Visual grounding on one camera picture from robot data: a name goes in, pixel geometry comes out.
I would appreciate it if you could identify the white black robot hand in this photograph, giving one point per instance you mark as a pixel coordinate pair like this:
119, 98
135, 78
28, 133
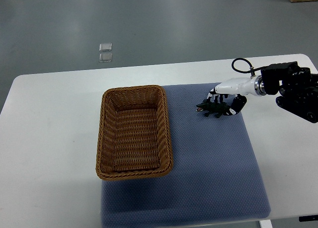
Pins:
240, 87

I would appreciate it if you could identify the dark green toy crocodile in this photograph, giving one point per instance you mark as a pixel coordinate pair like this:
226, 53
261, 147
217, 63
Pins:
217, 109

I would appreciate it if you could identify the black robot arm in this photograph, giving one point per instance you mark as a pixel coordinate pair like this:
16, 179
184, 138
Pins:
297, 86

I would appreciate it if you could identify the brown wicker basket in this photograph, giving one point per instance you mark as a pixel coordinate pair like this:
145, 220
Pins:
134, 139

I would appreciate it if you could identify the blue textured mat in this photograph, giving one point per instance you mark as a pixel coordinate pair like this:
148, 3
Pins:
215, 175

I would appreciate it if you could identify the white table leg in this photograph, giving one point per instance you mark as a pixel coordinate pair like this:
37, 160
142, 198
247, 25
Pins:
265, 224

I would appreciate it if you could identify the lower floor socket plate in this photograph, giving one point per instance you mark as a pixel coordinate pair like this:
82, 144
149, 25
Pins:
105, 57

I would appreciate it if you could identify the floor socket plate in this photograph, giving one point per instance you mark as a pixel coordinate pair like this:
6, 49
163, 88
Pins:
104, 47
105, 57

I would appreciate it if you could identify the upper floor socket plate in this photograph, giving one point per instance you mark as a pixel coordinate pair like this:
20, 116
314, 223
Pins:
104, 47

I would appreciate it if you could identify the black table control panel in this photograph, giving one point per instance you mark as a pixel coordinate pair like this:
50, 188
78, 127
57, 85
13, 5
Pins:
308, 218

